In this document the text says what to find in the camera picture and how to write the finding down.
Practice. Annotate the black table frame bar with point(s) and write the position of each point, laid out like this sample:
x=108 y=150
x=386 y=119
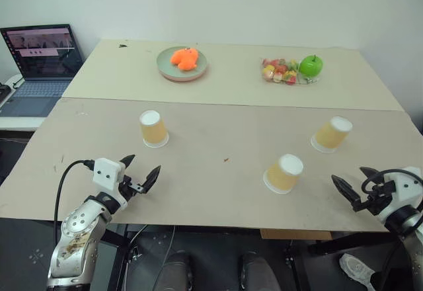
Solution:
x=350 y=244

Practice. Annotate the orange paper cup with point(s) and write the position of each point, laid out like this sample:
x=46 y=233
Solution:
x=284 y=175
x=153 y=132
x=330 y=134

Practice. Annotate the green toy apple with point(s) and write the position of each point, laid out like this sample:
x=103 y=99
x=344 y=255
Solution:
x=311 y=66

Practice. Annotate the green and pink plate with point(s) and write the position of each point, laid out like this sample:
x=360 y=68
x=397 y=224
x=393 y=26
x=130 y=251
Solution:
x=165 y=67

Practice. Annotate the clear tray of toy fruit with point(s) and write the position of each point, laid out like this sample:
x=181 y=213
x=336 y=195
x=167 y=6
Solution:
x=276 y=71

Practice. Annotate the brown cardboard piece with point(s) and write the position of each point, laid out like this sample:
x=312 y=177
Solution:
x=294 y=234

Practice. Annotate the grey open laptop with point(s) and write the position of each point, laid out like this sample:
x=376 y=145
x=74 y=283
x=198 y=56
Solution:
x=39 y=69

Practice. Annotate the orange plush toy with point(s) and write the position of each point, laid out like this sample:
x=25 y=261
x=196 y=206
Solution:
x=184 y=59

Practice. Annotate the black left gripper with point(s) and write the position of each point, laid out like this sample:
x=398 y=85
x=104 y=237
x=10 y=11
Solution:
x=127 y=188

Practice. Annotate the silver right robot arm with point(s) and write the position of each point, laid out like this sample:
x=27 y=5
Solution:
x=409 y=234

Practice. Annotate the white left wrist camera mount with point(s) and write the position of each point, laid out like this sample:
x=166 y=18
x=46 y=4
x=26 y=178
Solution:
x=106 y=175

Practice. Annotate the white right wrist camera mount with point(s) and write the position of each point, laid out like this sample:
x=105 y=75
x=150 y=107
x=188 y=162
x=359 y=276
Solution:
x=404 y=191

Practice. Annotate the dark rounded shape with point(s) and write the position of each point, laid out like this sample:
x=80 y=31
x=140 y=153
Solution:
x=175 y=271
x=259 y=271

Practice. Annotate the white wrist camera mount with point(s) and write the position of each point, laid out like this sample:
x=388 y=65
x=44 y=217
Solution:
x=106 y=175
x=404 y=191

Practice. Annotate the white sneaker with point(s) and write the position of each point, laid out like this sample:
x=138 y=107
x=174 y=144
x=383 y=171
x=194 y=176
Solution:
x=357 y=268

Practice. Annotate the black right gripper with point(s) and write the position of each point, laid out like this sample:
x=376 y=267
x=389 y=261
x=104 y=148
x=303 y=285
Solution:
x=376 y=201

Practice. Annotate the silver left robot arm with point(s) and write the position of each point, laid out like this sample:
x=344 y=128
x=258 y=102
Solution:
x=77 y=238

